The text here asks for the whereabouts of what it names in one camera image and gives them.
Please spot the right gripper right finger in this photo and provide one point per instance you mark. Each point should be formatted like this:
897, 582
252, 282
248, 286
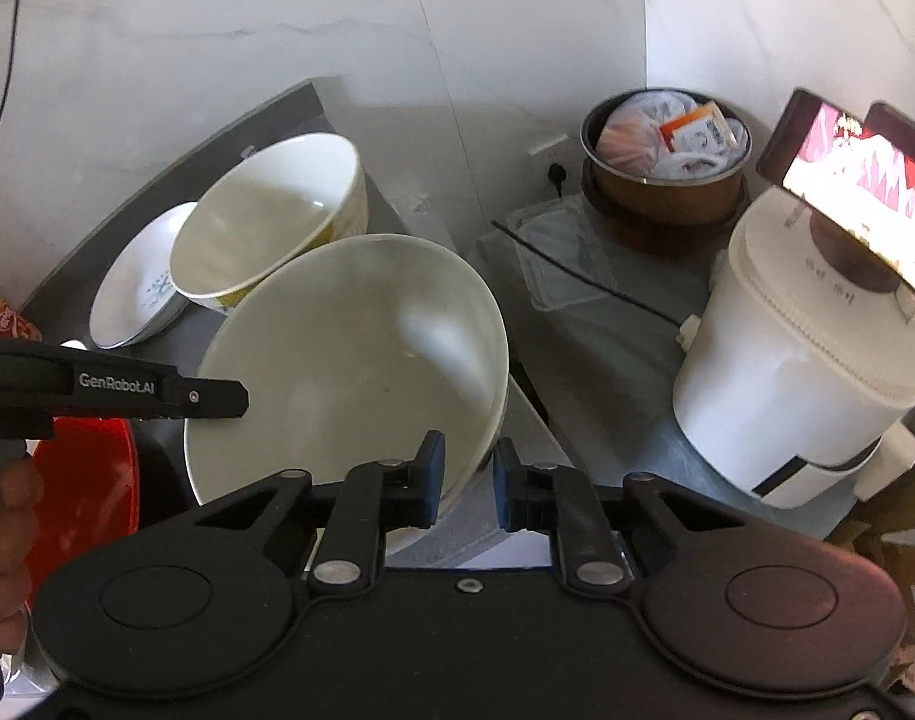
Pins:
559, 502

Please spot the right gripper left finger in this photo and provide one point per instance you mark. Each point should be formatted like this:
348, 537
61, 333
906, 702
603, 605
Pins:
374, 499

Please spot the small white bakery plate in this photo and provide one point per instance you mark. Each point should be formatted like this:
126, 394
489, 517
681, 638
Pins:
136, 298

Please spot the large cream ceramic bowl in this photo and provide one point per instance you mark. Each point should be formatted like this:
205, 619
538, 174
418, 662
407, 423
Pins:
352, 353

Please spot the person's left hand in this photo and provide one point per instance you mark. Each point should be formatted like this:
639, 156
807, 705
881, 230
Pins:
20, 491

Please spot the red plastic lid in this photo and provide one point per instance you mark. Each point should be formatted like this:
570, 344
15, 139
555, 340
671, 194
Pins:
91, 492

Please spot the white rice cooker appliance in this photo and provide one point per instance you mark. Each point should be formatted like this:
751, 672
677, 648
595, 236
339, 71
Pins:
795, 377

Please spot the clear plastic bag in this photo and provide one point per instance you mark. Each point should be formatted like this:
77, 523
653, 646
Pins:
562, 259

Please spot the white bowl with yellow pattern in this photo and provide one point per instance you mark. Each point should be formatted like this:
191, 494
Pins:
282, 201

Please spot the black power plug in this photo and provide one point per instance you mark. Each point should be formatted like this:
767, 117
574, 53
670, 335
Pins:
557, 175

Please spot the cardboard box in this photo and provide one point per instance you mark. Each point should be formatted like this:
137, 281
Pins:
882, 529

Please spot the brown pot with packets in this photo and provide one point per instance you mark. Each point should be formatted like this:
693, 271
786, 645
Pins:
665, 156

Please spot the smartphone with lit screen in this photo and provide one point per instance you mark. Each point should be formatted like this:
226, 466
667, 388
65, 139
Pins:
857, 173

